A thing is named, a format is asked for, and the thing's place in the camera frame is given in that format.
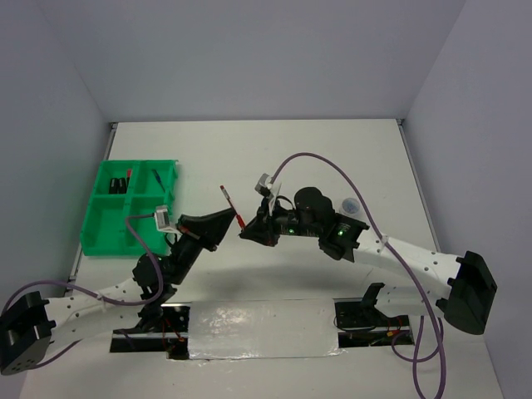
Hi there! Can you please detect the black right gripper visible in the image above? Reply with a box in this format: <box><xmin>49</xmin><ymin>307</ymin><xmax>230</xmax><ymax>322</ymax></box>
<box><xmin>239</xmin><ymin>195</ymin><xmax>321</xmax><ymax>245</ymax></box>

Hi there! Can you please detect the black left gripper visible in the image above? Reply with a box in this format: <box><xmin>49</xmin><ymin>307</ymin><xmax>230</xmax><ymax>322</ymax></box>
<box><xmin>170</xmin><ymin>211</ymin><xmax>238</xmax><ymax>285</ymax></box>

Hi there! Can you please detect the red gel pen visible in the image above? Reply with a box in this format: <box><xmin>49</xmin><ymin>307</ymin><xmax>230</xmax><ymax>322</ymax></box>
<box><xmin>220</xmin><ymin>185</ymin><xmax>246</xmax><ymax>230</ymax></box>

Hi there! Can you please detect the blue gel pen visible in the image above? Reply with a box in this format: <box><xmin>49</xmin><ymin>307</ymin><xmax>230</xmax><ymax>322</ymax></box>
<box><xmin>151</xmin><ymin>169</ymin><xmax>165</xmax><ymax>193</ymax></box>

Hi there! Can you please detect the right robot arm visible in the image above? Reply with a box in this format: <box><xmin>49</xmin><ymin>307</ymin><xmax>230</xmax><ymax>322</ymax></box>
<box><xmin>239</xmin><ymin>187</ymin><xmax>497</xmax><ymax>335</ymax></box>

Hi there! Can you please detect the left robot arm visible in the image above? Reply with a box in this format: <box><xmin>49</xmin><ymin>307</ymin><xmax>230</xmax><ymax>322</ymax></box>
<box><xmin>1</xmin><ymin>207</ymin><xmax>235</xmax><ymax>376</ymax></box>

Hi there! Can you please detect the clear tub of paperclips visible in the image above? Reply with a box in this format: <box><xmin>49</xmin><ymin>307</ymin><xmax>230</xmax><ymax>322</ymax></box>
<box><xmin>340</xmin><ymin>198</ymin><xmax>361</xmax><ymax>216</ymax></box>

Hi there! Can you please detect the green compartment bin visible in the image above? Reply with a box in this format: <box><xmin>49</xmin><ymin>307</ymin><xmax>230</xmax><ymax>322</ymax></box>
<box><xmin>80</xmin><ymin>160</ymin><xmax>179</xmax><ymax>257</ymax></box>

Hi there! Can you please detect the silver tape sheet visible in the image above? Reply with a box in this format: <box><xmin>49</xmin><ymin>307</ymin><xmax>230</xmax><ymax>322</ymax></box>
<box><xmin>188</xmin><ymin>299</ymin><xmax>342</xmax><ymax>360</ymax></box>

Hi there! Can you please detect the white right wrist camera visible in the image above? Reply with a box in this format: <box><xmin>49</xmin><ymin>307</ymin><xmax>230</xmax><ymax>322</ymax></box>
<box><xmin>254</xmin><ymin>174</ymin><xmax>281</xmax><ymax>215</ymax></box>

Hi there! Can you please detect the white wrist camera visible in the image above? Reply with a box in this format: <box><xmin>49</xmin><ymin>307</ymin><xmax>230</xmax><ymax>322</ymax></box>
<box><xmin>154</xmin><ymin>205</ymin><xmax>178</xmax><ymax>234</ymax></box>
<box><xmin>254</xmin><ymin>174</ymin><xmax>281</xmax><ymax>215</ymax></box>

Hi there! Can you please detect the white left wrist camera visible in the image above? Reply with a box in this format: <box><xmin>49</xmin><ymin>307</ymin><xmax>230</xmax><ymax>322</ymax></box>
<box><xmin>154</xmin><ymin>205</ymin><xmax>178</xmax><ymax>234</ymax></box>

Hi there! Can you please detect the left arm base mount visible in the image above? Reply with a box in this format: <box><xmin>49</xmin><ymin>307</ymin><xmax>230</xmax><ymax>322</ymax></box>
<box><xmin>109</xmin><ymin>303</ymin><xmax>190</xmax><ymax>361</ymax></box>

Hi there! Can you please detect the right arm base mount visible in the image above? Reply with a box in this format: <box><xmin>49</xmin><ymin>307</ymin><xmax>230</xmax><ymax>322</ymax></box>
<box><xmin>332</xmin><ymin>299</ymin><xmax>414</xmax><ymax>349</ymax></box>

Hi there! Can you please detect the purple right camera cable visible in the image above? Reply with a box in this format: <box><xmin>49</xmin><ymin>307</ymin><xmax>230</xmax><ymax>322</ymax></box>
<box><xmin>272</xmin><ymin>152</ymin><xmax>446</xmax><ymax>399</ymax></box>

